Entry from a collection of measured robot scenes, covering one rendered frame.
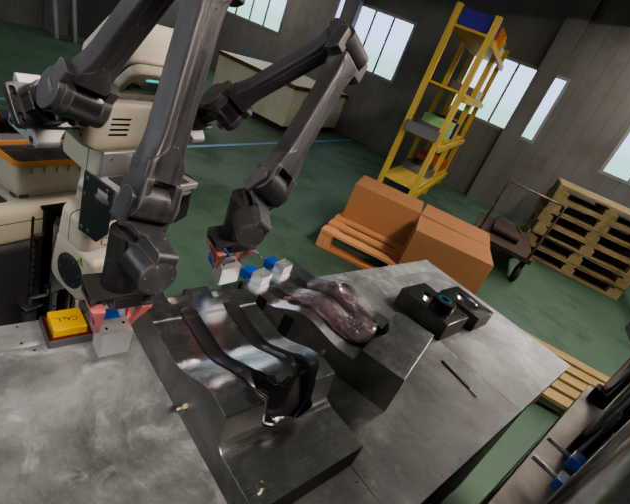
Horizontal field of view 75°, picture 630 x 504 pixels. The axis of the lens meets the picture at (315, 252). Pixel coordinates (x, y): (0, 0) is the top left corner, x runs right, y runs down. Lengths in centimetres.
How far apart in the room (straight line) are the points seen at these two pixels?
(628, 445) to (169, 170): 63
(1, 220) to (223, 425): 91
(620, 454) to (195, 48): 69
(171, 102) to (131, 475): 58
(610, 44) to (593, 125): 116
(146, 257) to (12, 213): 82
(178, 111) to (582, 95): 773
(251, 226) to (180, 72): 30
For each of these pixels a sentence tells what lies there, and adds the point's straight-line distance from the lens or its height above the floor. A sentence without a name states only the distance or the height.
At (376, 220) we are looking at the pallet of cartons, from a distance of 385.
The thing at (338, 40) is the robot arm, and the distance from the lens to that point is 101.
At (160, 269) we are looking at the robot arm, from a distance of 63.
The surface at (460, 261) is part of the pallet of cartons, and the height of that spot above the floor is 43.
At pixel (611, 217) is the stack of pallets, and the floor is 89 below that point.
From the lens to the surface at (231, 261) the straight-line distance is 99.
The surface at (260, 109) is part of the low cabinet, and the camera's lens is 726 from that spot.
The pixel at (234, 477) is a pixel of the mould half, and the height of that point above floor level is 86.
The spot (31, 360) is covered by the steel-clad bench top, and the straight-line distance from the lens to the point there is 96.
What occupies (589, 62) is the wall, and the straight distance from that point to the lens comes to 819.
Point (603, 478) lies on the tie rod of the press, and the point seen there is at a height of 123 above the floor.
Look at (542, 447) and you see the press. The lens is 137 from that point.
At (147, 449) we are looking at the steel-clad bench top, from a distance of 84.
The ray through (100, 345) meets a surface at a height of 93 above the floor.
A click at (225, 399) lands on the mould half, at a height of 93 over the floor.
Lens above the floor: 149
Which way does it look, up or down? 26 degrees down
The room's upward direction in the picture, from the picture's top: 23 degrees clockwise
